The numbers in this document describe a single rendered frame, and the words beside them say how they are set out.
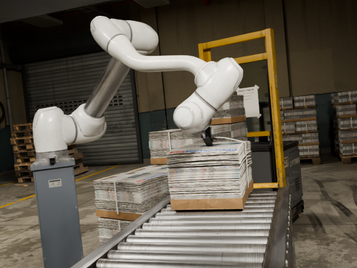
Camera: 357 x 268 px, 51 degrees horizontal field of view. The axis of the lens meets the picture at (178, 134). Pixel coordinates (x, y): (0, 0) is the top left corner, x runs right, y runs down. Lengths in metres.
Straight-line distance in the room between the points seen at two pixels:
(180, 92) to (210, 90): 8.13
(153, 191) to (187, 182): 0.74
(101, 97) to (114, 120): 8.12
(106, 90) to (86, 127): 0.24
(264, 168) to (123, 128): 6.62
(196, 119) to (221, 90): 0.13
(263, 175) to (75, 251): 2.22
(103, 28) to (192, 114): 0.58
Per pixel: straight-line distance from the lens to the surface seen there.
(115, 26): 1.59
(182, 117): 1.21
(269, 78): 3.46
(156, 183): 2.21
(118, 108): 9.93
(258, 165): 3.73
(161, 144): 2.67
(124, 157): 9.96
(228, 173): 1.42
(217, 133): 2.84
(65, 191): 1.92
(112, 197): 2.26
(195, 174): 1.45
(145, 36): 1.68
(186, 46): 9.42
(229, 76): 1.24
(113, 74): 1.79
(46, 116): 1.92
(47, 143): 1.91
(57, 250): 1.99
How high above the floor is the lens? 1.18
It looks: 3 degrees down
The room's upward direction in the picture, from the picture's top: 6 degrees counter-clockwise
